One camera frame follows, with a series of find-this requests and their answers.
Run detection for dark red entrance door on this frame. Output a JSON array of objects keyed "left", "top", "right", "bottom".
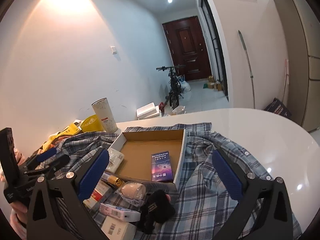
[{"left": 162, "top": 16, "right": 213, "bottom": 82}]

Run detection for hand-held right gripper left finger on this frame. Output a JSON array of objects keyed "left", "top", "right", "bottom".
[{"left": 26, "top": 147, "right": 110, "bottom": 240}]

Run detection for yellow plastic bag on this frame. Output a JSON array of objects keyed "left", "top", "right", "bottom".
[{"left": 42, "top": 122, "right": 83, "bottom": 153}]

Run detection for white plastic bag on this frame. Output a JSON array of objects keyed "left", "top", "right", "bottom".
[{"left": 180, "top": 76, "right": 192, "bottom": 93}]

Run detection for small cardboard boxes by door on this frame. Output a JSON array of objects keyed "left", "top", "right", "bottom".
[{"left": 204, "top": 75, "right": 224, "bottom": 90}]

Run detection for white tissue packet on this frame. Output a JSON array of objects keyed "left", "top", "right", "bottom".
[{"left": 106, "top": 148, "right": 125, "bottom": 173}]

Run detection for red and white cigarette box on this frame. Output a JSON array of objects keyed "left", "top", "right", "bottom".
[{"left": 84, "top": 180, "right": 114, "bottom": 209}]

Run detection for black bicycle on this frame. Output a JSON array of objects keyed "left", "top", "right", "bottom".
[{"left": 156, "top": 65, "right": 187, "bottom": 110}]

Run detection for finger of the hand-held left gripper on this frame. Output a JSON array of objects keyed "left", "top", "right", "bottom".
[
  {"left": 25, "top": 147, "right": 57, "bottom": 170},
  {"left": 25, "top": 154, "right": 70, "bottom": 178}
]

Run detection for black pouch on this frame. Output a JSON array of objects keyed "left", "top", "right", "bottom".
[{"left": 139, "top": 189, "right": 176, "bottom": 235}]

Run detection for dark flat box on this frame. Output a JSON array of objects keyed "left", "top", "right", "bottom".
[{"left": 264, "top": 97, "right": 292, "bottom": 119}]

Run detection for beige refrigerator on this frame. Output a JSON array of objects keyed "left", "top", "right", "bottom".
[{"left": 272, "top": 0, "right": 320, "bottom": 133}]

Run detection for yellow translucent container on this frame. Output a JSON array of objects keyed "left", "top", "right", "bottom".
[{"left": 79, "top": 115, "right": 105, "bottom": 133}]

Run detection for purple cigarette box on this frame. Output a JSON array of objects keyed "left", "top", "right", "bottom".
[{"left": 151, "top": 151, "right": 175, "bottom": 182}]

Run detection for white foam box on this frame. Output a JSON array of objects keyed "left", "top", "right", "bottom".
[{"left": 136, "top": 102, "right": 160, "bottom": 120}]

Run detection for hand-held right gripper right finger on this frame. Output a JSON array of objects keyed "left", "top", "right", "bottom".
[{"left": 212, "top": 149, "right": 294, "bottom": 240}]

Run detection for blue plaid shirt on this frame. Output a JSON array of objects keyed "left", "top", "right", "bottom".
[{"left": 37, "top": 122, "right": 303, "bottom": 240}]

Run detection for white box with barcode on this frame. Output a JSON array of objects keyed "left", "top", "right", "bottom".
[{"left": 101, "top": 215, "right": 137, "bottom": 240}]

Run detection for black framed glass door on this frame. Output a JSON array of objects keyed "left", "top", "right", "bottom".
[{"left": 197, "top": 0, "right": 229, "bottom": 97}]

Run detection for white and blue packet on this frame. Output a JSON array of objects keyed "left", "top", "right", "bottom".
[{"left": 99, "top": 202, "right": 142, "bottom": 222}]

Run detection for person's left hand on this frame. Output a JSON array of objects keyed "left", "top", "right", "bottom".
[{"left": 10, "top": 200, "right": 28, "bottom": 230}]

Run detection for gold packet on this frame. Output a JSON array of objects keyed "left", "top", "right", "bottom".
[{"left": 101, "top": 172, "right": 125, "bottom": 188}]

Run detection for shallow cardboard box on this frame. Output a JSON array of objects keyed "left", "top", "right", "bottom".
[{"left": 104, "top": 129, "right": 188, "bottom": 192}]

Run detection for tall beige tumbler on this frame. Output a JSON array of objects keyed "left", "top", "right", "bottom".
[{"left": 91, "top": 98, "right": 118, "bottom": 133}]

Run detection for pink puff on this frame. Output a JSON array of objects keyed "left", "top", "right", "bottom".
[{"left": 115, "top": 181, "right": 147, "bottom": 207}]

